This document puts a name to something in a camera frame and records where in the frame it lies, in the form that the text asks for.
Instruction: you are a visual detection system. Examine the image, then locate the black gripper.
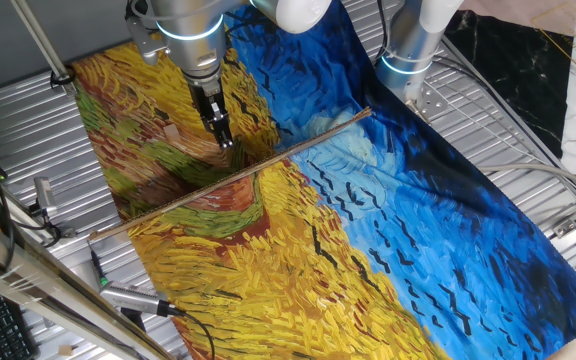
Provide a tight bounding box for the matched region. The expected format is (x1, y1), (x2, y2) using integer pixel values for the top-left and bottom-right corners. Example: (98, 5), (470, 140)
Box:
(188, 77), (236, 151)

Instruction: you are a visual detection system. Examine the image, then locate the painted wheat field cloth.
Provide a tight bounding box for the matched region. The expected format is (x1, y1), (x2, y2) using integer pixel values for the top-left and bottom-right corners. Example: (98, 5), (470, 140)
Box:
(70, 0), (576, 360)

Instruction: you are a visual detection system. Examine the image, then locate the green black pen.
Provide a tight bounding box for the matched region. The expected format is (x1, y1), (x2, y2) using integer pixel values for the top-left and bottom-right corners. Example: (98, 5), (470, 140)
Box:
(89, 249), (110, 290)

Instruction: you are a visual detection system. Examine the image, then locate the slim aluminium pole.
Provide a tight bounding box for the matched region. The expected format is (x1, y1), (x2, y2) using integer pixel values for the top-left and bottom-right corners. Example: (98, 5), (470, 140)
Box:
(9, 0), (78, 97)

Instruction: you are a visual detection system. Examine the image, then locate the black marble sheet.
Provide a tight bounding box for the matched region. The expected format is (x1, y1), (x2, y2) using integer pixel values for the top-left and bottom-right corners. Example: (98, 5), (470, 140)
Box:
(442, 9), (575, 160)

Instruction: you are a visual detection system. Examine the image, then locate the pink sheet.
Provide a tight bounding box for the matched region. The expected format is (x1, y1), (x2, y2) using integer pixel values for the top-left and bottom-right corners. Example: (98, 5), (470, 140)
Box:
(460, 0), (576, 37)

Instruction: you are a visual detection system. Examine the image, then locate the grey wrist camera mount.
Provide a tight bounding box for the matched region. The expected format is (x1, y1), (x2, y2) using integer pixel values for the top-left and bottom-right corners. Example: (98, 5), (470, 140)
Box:
(125, 13), (170, 67)

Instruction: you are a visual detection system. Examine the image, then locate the black camera cable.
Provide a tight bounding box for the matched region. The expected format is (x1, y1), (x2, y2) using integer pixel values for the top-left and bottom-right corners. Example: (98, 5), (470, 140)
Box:
(166, 303), (217, 360)

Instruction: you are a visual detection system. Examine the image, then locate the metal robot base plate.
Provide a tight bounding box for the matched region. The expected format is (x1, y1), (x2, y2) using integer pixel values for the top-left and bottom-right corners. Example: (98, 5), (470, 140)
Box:
(406, 81), (450, 125)

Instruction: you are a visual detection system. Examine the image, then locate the aluminium frame beam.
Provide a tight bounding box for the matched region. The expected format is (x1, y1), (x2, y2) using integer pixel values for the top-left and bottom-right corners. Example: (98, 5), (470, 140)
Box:
(0, 206), (175, 360)

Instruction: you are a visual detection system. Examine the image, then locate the grey floor cable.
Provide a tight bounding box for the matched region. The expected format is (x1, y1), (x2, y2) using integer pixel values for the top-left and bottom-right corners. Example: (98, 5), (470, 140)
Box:
(476, 163), (576, 202)

